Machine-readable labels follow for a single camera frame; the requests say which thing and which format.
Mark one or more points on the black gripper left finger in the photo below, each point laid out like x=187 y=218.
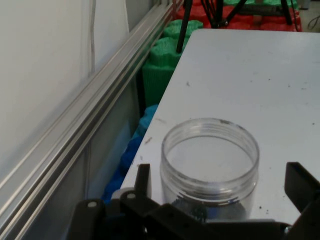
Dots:
x=143 y=182

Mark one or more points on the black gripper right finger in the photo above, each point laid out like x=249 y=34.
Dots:
x=305 y=190

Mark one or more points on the green foam block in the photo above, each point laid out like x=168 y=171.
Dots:
x=270 y=2
x=160 y=62

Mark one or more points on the blue foam block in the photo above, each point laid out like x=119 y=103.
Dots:
x=127 y=155

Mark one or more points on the clear plastic jar black seeds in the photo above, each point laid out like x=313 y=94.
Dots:
x=175 y=185

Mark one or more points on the black tripod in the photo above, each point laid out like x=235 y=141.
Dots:
x=183 y=25

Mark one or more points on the teal foam block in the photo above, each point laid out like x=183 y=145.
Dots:
x=147 y=120

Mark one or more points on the aluminium wall rail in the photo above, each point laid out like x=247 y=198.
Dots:
x=75 y=120

